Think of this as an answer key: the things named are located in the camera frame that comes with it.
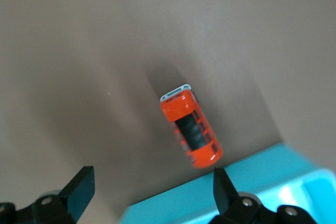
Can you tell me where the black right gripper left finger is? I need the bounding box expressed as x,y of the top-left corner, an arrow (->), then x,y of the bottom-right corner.
0,165 -> 96,224

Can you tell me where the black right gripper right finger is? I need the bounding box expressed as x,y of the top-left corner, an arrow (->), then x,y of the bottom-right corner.
213,167 -> 320,224

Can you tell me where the orange toy bus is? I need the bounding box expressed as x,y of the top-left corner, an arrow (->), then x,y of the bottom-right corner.
160,83 -> 224,169

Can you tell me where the blue plastic box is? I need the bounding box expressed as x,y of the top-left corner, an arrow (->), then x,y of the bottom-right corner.
119,142 -> 336,224

